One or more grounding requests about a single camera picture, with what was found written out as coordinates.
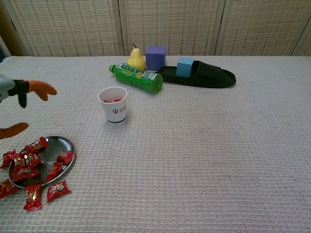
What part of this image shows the light blue foam cube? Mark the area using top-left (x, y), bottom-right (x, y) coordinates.
top-left (176, 57), bottom-right (195, 78)

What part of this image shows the purple foam cube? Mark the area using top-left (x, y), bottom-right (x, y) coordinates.
top-left (145, 46), bottom-right (167, 72)

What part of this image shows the yellow pear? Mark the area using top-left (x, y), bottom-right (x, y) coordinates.
top-left (127, 43), bottom-right (146, 71)

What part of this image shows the green plastic drink bottle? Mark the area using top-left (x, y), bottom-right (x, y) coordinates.
top-left (108, 62), bottom-right (164, 95)

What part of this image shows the black slipper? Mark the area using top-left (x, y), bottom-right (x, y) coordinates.
top-left (156, 60), bottom-right (237, 89)

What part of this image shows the white paper cup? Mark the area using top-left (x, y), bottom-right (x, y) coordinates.
top-left (97, 86), bottom-right (128, 125)

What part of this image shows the round silver metal plate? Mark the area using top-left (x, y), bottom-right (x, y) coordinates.
top-left (8, 135), bottom-right (76, 187)

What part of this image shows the white woven tablecloth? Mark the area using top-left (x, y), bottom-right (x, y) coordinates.
top-left (0, 55), bottom-right (311, 233)

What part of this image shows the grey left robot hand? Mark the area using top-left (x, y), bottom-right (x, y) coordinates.
top-left (0, 74), bottom-right (58, 140)

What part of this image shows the woven bamboo screen panel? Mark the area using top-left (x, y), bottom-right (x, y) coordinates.
top-left (118, 0), bottom-right (225, 57)
top-left (7, 0), bottom-right (124, 58)
top-left (0, 0), bottom-right (32, 58)
top-left (215, 0), bottom-right (311, 57)
top-left (290, 24), bottom-right (311, 57)

